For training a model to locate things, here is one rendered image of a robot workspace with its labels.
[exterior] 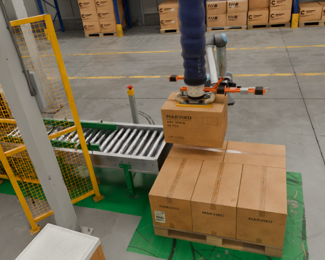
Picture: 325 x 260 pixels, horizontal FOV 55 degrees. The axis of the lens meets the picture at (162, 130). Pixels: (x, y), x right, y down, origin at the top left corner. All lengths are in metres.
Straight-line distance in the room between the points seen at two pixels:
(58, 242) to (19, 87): 1.16
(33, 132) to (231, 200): 1.74
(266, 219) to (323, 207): 1.01
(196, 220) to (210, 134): 0.83
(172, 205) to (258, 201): 0.76
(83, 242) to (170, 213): 1.18
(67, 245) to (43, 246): 0.15
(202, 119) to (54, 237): 1.68
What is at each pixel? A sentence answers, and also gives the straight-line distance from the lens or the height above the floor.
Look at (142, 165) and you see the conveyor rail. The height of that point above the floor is 0.51.
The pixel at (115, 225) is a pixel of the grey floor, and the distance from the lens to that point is 3.51.
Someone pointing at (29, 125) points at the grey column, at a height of 1.40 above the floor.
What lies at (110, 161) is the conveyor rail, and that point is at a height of 0.51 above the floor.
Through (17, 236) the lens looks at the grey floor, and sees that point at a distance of 3.85.
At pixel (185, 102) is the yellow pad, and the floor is 1.14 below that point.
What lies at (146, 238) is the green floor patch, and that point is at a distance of 3.32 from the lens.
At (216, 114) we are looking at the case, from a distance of 2.97.
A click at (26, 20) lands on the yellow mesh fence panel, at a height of 2.08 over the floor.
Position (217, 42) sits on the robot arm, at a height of 1.52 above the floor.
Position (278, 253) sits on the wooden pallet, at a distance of 3.15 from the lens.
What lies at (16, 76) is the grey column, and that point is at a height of 1.79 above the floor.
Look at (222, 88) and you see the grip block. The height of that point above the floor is 1.26.
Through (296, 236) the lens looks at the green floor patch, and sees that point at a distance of 3.38.
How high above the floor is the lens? 2.51
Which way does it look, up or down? 31 degrees down
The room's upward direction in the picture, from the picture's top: 7 degrees counter-clockwise
